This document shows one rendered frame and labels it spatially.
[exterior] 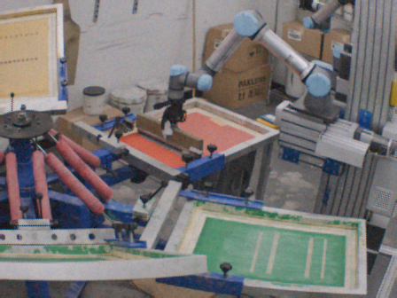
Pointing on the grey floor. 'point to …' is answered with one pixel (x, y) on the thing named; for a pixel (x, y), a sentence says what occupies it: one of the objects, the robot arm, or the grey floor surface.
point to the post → (265, 163)
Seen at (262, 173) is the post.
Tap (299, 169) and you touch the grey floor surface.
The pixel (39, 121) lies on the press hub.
